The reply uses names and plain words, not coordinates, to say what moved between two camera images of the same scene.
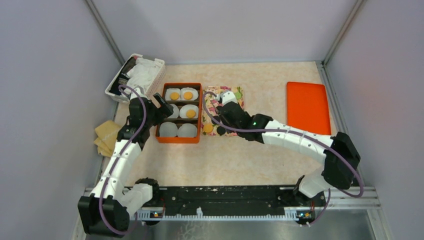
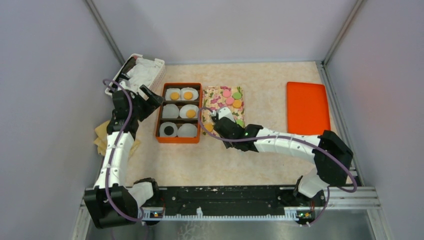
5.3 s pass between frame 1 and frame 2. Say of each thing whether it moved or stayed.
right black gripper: moved
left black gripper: moved
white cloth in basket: stayed
